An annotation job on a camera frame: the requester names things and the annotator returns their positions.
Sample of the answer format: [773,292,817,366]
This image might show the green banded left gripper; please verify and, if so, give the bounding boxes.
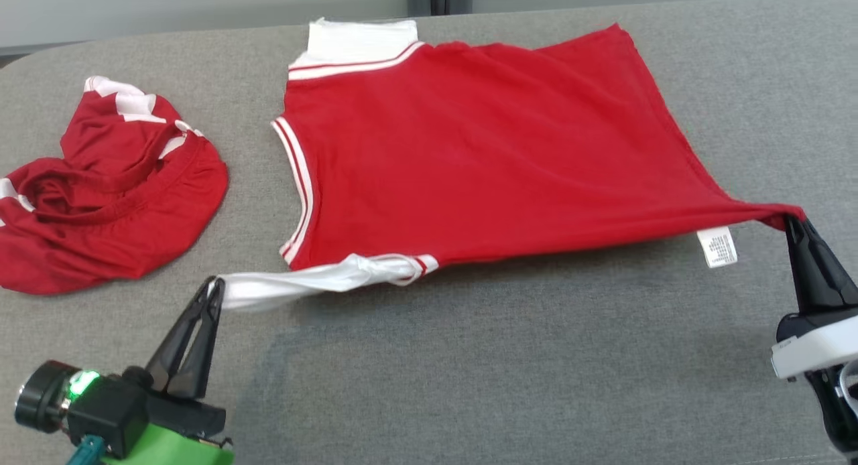
[101,276,235,465]

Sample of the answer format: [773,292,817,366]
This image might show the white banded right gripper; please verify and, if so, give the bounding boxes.
[770,214,858,383]

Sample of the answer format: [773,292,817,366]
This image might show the red shorts with white stripes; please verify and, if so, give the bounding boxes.
[0,75,230,297]

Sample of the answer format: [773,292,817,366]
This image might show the red jersey with white sleeves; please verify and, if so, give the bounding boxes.
[218,17,807,313]

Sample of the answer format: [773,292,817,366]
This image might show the teal camera cable connector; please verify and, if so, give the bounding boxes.
[66,434,107,465]

